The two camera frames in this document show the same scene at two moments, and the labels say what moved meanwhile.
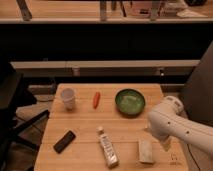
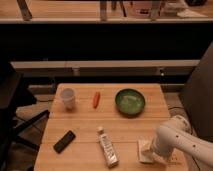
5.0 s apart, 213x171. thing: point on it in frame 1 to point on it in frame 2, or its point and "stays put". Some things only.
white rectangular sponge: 145,147 stays put
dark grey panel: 197,93 stays put
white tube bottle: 108,148 stays put
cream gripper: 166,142 to 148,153
